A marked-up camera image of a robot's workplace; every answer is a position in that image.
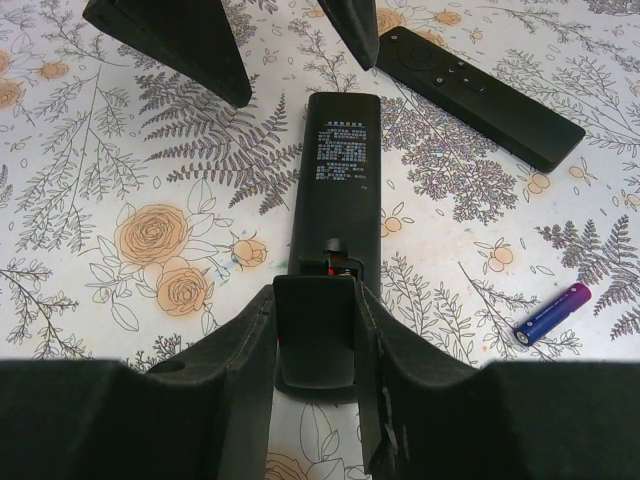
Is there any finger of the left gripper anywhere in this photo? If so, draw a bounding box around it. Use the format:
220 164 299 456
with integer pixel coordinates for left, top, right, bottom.
83 0 252 108
318 0 379 70

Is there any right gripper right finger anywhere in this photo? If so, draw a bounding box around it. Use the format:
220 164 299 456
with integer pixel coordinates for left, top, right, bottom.
354 284 639 479

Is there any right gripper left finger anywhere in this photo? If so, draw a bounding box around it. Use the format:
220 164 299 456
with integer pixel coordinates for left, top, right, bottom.
1 287 276 479

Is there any black battery cover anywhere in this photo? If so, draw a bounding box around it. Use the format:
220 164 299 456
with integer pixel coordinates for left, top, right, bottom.
273 275 356 397

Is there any black TV remote with buttons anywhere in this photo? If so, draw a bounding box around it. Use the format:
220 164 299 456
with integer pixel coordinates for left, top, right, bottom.
277 92 382 404

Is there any slim black remote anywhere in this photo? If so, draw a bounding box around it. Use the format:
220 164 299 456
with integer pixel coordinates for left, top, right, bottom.
376 26 586 173

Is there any purple blue battery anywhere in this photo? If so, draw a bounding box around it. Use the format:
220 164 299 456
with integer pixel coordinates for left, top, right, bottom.
514 283 592 346

